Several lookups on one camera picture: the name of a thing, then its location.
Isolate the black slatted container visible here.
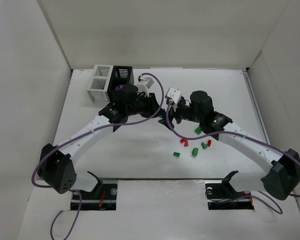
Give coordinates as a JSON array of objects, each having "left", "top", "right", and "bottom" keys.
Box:
[{"left": 107, "top": 65, "right": 134, "bottom": 102}]

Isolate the purple round lego brick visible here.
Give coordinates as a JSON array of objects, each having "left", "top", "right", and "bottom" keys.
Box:
[{"left": 114, "top": 84, "right": 124, "bottom": 91}]

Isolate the green small lego left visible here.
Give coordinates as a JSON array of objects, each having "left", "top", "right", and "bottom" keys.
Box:
[{"left": 172, "top": 152, "right": 181, "bottom": 158}]

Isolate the green slope lego piece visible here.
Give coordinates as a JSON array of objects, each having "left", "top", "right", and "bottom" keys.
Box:
[{"left": 201, "top": 142, "right": 208, "bottom": 149}]

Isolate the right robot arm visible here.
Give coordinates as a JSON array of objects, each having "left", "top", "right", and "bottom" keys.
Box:
[{"left": 165, "top": 87, "right": 300, "bottom": 201}]

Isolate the red small lego brick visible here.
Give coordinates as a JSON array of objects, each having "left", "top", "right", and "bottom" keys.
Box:
[{"left": 207, "top": 139, "right": 212, "bottom": 147}]

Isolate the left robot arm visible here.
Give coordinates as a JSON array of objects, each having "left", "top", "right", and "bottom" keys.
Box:
[{"left": 34, "top": 84, "right": 163, "bottom": 194}]

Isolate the white slatted container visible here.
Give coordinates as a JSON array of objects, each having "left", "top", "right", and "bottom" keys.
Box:
[{"left": 87, "top": 64, "right": 114, "bottom": 103}]

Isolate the red slope lego piece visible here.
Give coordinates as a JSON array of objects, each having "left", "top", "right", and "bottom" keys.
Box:
[{"left": 183, "top": 140, "right": 189, "bottom": 147}]

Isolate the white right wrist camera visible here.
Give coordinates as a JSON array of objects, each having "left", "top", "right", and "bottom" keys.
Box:
[{"left": 165, "top": 87, "right": 182, "bottom": 111}]

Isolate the green stepped lego brick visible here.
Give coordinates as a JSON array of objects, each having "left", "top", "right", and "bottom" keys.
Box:
[{"left": 191, "top": 147, "right": 199, "bottom": 157}]

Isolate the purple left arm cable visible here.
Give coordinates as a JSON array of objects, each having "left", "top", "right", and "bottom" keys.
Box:
[{"left": 31, "top": 72, "right": 166, "bottom": 240}]

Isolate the green lego plate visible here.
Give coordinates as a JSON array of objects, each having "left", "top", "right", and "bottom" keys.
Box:
[{"left": 194, "top": 126, "right": 203, "bottom": 135}]

